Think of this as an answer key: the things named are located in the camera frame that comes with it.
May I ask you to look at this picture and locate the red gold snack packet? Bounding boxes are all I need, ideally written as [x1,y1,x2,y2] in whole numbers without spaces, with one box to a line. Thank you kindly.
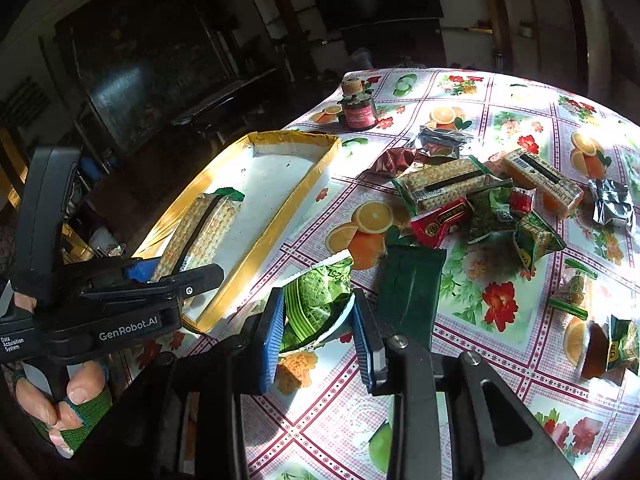
[410,197,471,248]

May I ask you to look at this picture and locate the white tray yellow rim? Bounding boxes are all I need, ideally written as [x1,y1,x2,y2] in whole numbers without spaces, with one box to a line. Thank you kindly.
[134,130,341,333]

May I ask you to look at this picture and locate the green striped snack packet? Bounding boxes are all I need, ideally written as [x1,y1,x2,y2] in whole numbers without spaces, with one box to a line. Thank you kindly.
[280,249,354,353]

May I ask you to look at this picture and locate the red white small packet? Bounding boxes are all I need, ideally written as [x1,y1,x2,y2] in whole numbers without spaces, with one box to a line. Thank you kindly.
[509,188,536,216]

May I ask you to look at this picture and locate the cracker pack green ends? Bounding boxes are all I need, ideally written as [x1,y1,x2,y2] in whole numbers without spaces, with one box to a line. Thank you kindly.
[151,188,244,282]

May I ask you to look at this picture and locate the orange biscuit pack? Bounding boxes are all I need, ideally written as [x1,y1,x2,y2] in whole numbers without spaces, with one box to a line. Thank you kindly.
[500,148,584,219]

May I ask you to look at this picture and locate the green peas snack bag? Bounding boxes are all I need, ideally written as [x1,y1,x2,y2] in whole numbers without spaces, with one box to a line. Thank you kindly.
[605,315,639,374]

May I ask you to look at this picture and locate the round cookie clear wrapper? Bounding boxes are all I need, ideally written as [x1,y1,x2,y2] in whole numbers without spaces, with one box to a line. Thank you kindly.
[548,258,598,321]

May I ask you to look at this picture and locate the dark foil packet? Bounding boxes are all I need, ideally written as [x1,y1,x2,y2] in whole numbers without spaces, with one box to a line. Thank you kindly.
[413,127,473,158]

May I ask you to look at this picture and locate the silver foil snack pack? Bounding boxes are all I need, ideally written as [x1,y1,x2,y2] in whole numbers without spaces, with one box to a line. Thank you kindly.
[588,179,634,231]

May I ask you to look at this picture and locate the left hand green glove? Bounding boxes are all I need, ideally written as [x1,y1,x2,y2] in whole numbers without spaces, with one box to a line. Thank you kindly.
[13,361,113,458]

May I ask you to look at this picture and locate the dark green pouch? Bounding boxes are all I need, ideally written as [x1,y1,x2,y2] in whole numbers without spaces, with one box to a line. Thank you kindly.
[376,245,447,350]

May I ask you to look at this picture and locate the green leafy snack bag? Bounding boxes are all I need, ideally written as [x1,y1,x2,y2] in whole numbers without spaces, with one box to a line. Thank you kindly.
[466,186,516,244]

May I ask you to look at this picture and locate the floral fruit tablecloth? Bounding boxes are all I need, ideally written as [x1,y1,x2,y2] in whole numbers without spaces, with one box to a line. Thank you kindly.
[122,70,639,479]

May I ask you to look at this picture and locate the dark red foil wrapper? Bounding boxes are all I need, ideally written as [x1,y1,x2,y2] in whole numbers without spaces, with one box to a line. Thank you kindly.
[368,148,416,178]

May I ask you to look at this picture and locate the pink label jar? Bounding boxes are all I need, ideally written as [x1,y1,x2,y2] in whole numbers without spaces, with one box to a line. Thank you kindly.
[338,92,378,131]

